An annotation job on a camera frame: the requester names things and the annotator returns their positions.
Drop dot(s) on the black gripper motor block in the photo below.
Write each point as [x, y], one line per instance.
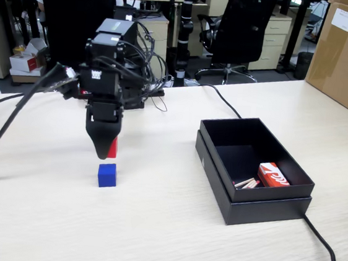
[104, 112]

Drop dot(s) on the red cube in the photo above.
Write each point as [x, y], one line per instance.
[114, 149]

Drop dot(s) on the blue cube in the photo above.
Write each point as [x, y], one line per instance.
[107, 176]

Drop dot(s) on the brown flat carton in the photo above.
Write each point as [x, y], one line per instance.
[27, 77]

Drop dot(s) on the white red open carton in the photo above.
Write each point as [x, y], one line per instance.
[25, 62]

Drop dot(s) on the black cardboard box tray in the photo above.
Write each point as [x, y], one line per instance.
[236, 162]

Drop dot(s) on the black high-back office chair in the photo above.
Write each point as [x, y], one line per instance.
[71, 7]

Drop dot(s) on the black segmented pole stand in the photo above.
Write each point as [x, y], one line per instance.
[184, 28]

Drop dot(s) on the wooden match red tip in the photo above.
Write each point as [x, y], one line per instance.
[247, 184]
[244, 181]
[252, 185]

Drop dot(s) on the orange white matchbox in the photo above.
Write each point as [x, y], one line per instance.
[273, 176]

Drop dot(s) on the black open box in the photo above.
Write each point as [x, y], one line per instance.
[262, 213]

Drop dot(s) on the black mesh office chair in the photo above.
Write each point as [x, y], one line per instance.
[240, 28]

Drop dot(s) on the beige three-drawer cabinet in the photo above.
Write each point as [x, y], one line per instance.
[274, 38]

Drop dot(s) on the black waste bin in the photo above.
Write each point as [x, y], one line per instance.
[303, 64]

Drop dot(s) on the small wrist camera board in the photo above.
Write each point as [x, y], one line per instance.
[67, 82]

